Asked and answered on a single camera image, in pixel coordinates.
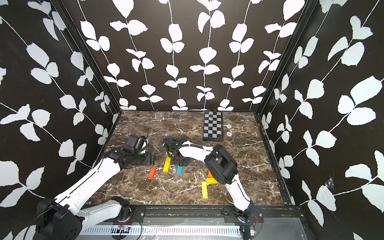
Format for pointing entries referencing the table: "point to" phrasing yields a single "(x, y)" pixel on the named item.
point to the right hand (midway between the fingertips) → (176, 162)
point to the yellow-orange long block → (167, 165)
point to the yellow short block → (211, 180)
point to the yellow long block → (204, 190)
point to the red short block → (152, 172)
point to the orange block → (210, 175)
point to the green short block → (167, 156)
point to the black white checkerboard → (213, 126)
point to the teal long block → (179, 169)
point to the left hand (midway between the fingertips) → (151, 156)
